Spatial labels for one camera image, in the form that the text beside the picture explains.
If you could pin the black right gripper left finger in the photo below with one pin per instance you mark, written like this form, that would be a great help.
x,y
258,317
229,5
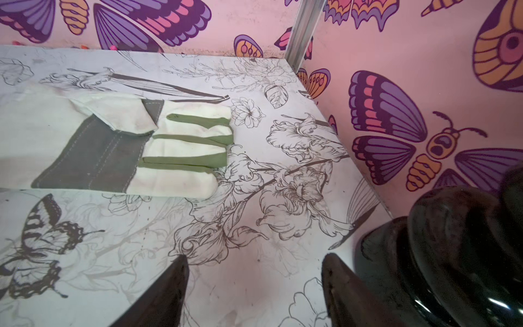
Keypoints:
x,y
162,304

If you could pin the green striped folded cloth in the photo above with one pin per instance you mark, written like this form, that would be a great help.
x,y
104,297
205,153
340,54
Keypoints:
x,y
111,142

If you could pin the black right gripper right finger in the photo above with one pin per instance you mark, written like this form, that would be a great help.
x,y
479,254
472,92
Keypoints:
x,y
348,301

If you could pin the potted green plant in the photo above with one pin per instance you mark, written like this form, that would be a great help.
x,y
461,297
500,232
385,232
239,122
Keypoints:
x,y
454,260

